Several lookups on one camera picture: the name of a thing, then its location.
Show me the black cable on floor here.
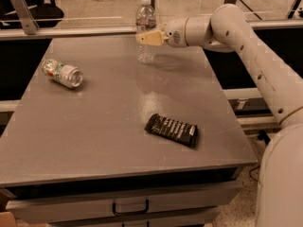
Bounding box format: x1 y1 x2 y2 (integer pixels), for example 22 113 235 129
248 164 260 183

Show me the black stand base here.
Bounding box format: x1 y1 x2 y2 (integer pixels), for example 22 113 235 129
258 130 271 145

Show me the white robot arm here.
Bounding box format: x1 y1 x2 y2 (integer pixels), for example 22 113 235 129
136 4 303 227

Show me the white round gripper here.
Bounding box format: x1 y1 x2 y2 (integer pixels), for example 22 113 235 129
135 18 187 47

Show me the grey horizontal rail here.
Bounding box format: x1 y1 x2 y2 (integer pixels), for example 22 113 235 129
0 20 303 41

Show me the grey drawer with black handle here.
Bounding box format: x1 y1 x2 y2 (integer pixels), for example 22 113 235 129
7 181 241 223

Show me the black snack bar wrapper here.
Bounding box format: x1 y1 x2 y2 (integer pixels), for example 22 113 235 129
144 113 198 148

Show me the left metal rail bracket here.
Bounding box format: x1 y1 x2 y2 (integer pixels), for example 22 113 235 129
10 0 39 35

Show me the clear plastic water bottle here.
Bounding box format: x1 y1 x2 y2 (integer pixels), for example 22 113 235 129
135 0 156 64

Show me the black office chair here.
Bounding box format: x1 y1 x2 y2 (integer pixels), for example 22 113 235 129
0 0 64 29

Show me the silver green soda can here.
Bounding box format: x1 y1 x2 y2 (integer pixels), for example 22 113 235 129
42 59 83 89

